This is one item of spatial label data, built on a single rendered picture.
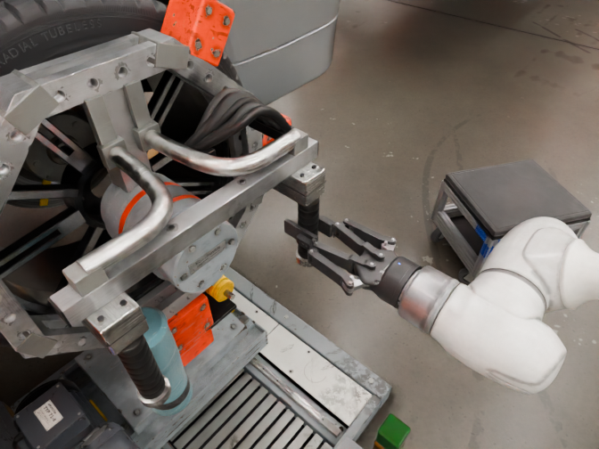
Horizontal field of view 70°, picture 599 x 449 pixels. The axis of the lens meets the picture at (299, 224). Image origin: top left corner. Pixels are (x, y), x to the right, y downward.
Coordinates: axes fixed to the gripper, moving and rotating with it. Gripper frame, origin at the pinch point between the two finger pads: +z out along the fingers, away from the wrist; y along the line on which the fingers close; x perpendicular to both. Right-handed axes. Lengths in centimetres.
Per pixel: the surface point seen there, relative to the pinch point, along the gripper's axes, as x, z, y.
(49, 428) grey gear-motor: -40, 28, -49
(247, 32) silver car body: 13, 46, 32
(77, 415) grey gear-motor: -40, 26, -44
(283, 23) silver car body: 12, 46, 44
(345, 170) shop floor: -83, 66, 111
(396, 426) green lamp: -17.0, -28.0, -11.6
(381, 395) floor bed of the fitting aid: -75, -15, 18
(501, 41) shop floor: -83, 73, 336
